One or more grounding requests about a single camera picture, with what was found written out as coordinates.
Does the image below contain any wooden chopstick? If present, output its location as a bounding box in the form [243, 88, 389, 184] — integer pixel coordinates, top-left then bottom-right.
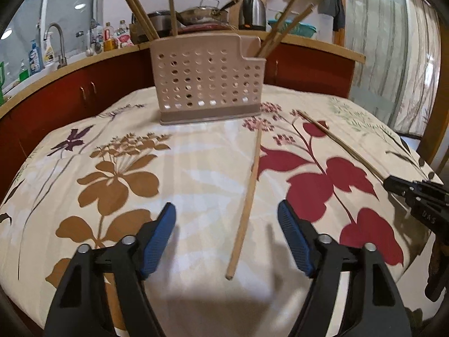
[255, 0, 301, 57]
[124, 0, 161, 39]
[263, 3, 315, 58]
[225, 129, 263, 281]
[297, 110, 410, 212]
[122, 0, 154, 40]
[166, 0, 178, 37]

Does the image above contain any dark grey cloth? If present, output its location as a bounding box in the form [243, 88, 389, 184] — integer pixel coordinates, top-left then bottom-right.
[319, 0, 346, 31]

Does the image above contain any person's right hand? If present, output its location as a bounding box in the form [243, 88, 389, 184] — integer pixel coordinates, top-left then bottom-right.
[430, 236, 448, 279]

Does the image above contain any red flat tray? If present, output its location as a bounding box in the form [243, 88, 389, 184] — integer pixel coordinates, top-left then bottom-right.
[182, 23, 233, 33]

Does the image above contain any pink perforated utensil holder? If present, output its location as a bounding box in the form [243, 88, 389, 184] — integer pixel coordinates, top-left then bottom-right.
[150, 31, 267, 125]

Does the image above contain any blue detergent bottle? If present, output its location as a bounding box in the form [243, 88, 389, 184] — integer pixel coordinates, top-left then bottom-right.
[28, 39, 41, 74]

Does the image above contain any teal plastic basket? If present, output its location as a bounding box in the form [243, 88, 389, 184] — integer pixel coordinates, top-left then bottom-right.
[268, 17, 318, 39]

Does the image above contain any yellow oil bottle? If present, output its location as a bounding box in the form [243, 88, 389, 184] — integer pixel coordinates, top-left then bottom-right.
[103, 23, 116, 51]

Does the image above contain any steel electric kettle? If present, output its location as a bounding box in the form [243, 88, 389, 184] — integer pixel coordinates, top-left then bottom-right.
[239, 0, 267, 31]

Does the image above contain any metal wok with lid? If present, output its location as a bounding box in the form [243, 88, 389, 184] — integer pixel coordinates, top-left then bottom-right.
[177, 0, 242, 25]

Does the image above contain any wooden kitchen countertop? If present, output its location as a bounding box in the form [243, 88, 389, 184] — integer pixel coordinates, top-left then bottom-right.
[0, 30, 365, 120]

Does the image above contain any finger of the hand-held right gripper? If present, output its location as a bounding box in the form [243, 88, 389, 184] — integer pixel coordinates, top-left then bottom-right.
[383, 176, 449, 197]
[396, 191, 439, 207]

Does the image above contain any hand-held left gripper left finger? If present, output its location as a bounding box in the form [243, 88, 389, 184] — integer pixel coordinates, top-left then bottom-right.
[44, 202, 177, 337]

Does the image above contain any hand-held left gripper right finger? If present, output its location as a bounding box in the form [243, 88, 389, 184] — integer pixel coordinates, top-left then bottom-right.
[277, 199, 413, 337]

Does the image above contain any floral tablecloth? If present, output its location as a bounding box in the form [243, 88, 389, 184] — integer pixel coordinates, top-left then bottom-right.
[0, 84, 444, 337]

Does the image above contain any frosted glass door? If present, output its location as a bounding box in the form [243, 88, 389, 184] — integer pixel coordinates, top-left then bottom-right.
[345, 0, 443, 137]

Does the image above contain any red label bottle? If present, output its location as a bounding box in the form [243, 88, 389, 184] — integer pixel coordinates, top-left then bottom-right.
[116, 20, 134, 48]

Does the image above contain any white spray bottle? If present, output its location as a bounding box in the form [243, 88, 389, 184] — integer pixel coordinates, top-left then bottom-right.
[41, 31, 57, 67]

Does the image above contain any clear plastic bottle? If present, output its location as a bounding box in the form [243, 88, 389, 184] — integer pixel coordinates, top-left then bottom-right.
[88, 19, 102, 48]

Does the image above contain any dark rice cooker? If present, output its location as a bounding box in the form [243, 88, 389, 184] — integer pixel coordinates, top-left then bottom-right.
[131, 10, 183, 41]

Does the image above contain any metal faucet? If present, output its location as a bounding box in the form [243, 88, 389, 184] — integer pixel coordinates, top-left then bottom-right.
[45, 23, 69, 69]

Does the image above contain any sliding glass window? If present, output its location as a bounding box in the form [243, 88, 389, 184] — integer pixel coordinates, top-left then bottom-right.
[0, 0, 99, 88]

